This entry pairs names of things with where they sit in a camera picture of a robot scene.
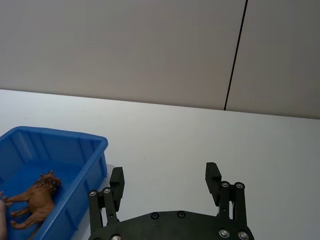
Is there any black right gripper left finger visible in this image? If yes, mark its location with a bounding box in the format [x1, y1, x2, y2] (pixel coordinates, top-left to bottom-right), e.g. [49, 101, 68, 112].
[88, 166, 126, 236]

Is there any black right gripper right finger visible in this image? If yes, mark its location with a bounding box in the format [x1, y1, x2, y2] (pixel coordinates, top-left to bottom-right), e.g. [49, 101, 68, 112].
[205, 162, 249, 226]

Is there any blue plastic bin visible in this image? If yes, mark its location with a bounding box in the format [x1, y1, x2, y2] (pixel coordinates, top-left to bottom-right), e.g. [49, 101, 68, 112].
[0, 126, 109, 240]

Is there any brown toy lion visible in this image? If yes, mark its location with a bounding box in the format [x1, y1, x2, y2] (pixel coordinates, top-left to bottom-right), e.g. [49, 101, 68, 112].
[2, 170, 63, 230]

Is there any pale pink object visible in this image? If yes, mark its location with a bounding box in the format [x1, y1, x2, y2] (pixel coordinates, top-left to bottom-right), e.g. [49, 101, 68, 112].
[0, 191, 8, 240]

